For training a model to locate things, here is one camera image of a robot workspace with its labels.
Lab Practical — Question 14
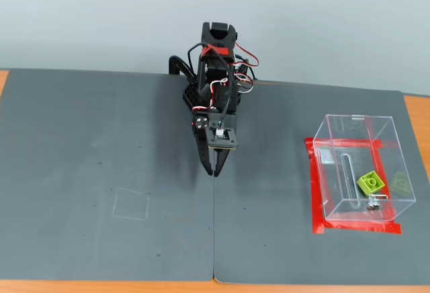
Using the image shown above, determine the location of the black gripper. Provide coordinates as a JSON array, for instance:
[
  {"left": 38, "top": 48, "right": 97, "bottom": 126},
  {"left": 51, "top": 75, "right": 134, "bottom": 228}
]
[{"left": 191, "top": 111, "right": 239, "bottom": 177}]

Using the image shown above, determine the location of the green lego block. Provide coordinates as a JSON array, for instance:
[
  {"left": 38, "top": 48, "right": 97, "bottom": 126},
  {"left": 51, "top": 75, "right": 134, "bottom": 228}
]
[{"left": 356, "top": 171, "right": 384, "bottom": 195}]

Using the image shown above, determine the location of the transparent acrylic box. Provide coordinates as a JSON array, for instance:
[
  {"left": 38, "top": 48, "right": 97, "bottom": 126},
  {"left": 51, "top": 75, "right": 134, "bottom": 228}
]
[{"left": 312, "top": 114, "right": 417, "bottom": 222}]

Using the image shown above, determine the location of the dark grey table mat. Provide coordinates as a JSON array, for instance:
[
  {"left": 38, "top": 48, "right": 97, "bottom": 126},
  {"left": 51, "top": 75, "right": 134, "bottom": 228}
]
[
  {"left": 213, "top": 79, "right": 430, "bottom": 286},
  {"left": 0, "top": 68, "right": 216, "bottom": 282}
]

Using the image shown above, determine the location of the black table clamp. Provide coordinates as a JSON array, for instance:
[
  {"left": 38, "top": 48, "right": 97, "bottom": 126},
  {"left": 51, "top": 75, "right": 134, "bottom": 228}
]
[{"left": 167, "top": 55, "right": 194, "bottom": 79}]

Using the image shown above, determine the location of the red tape band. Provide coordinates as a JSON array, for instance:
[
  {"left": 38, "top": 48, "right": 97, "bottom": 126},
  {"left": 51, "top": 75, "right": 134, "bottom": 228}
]
[{"left": 201, "top": 46, "right": 234, "bottom": 58}]

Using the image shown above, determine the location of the small metal latch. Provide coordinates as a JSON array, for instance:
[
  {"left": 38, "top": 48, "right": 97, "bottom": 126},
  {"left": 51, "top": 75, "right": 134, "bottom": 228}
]
[{"left": 365, "top": 194, "right": 388, "bottom": 212}]

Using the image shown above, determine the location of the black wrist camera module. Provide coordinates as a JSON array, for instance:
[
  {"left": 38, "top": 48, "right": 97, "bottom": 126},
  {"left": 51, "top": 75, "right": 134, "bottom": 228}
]
[{"left": 207, "top": 126, "right": 240, "bottom": 151}]

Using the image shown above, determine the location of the red white servo wire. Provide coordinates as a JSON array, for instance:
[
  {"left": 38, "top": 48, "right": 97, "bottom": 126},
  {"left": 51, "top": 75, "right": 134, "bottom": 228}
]
[
  {"left": 191, "top": 78, "right": 230, "bottom": 113},
  {"left": 234, "top": 42, "right": 260, "bottom": 69},
  {"left": 234, "top": 72, "right": 255, "bottom": 94}
]

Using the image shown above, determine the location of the black camera cable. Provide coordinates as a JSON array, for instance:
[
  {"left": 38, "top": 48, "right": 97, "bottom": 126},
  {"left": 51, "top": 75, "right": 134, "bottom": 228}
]
[{"left": 187, "top": 42, "right": 236, "bottom": 128}]

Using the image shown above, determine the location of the red tape frame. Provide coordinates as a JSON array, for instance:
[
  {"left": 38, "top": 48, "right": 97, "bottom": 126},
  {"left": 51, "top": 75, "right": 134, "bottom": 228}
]
[{"left": 304, "top": 137, "right": 402, "bottom": 236}]

